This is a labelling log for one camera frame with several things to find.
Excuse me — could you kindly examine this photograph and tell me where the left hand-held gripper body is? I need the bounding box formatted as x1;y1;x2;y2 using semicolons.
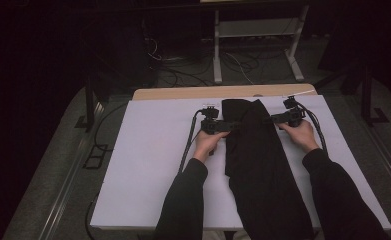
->
199;105;232;136

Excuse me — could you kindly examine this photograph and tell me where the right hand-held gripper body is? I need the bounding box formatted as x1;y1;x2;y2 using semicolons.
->
276;95;307;129

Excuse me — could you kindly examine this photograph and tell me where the black garment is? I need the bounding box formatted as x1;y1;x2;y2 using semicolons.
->
221;98;317;240

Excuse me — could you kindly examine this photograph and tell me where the person's left hand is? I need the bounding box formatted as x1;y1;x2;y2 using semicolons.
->
192;130;231;165

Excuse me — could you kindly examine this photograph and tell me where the person's right hand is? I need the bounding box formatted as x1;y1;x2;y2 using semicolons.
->
277;119;321;155

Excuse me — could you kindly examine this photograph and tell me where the black metal stand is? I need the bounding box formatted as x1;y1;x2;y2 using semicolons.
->
74;66;112;134
316;59;390;127

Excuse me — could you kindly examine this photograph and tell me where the white metal stand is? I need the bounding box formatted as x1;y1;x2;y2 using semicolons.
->
212;3;310;85

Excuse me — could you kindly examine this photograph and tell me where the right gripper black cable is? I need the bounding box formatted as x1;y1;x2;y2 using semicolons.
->
296;100;329;157

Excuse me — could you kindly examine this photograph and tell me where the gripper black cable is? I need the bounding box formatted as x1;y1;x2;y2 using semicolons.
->
296;100;329;157
177;109;205;174

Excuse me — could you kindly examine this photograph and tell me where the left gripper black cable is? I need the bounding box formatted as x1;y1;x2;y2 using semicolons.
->
177;109;205;174

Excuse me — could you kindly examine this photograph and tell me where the tangle of floor cables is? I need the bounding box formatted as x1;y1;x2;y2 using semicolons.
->
144;36;261;88

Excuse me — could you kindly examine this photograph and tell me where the black floor cable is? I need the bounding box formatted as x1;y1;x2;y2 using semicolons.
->
93;100;131;153

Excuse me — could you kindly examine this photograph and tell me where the metal floor rail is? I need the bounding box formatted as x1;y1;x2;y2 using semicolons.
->
36;101;105;240

